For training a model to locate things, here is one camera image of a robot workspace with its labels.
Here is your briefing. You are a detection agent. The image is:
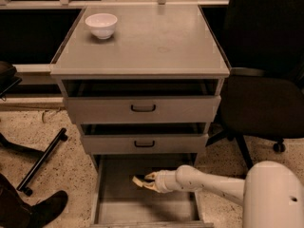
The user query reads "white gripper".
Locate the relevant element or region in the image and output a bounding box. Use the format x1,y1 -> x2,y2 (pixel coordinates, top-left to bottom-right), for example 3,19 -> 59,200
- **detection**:
142,170 -> 179,193

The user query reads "green and yellow sponge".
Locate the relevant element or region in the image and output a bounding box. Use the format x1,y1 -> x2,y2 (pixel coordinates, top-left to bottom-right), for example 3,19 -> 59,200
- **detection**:
132,175 -> 153,188

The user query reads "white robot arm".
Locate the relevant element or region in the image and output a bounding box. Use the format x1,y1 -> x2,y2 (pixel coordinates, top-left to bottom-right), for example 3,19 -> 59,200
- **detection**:
138,161 -> 304,228

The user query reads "bottom grey drawer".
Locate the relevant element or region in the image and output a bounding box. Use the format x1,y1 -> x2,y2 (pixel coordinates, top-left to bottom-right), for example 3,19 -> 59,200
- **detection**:
90,154 -> 214,228

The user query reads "grey drawer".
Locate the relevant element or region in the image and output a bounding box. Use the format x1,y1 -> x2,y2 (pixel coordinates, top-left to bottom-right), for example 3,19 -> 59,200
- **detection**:
81,123 -> 208,154
63,79 -> 220,124
90,154 -> 214,228

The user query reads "middle grey drawer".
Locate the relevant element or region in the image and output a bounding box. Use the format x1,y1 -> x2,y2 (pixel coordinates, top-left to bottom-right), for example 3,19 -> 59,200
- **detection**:
81,123 -> 208,154

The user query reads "grey drawer cabinet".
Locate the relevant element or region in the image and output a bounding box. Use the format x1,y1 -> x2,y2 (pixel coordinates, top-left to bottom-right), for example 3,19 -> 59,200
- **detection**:
49,4 -> 231,173

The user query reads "top grey drawer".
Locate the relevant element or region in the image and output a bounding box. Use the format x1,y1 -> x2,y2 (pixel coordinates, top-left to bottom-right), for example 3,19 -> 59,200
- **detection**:
63,79 -> 220,124

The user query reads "black chair base leg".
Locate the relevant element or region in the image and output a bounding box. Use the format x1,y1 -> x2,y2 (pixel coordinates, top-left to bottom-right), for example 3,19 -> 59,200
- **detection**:
0,127 -> 68,198

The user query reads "person's dark shoe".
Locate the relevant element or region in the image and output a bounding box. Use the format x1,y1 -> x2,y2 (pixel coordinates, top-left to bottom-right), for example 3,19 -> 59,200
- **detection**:
27,190 -> 68,228

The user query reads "black office chair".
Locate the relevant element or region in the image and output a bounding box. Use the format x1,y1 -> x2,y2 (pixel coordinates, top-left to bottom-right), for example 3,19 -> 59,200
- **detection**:
207,0 -> 304,167

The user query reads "white ceramic bowl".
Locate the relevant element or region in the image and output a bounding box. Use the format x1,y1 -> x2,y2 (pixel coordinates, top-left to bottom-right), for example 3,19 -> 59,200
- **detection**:
85,13 -> 118,39

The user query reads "black chair seat at left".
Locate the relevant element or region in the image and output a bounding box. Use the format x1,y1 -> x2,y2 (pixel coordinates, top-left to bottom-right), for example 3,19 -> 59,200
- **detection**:
0,61 -> 22,99

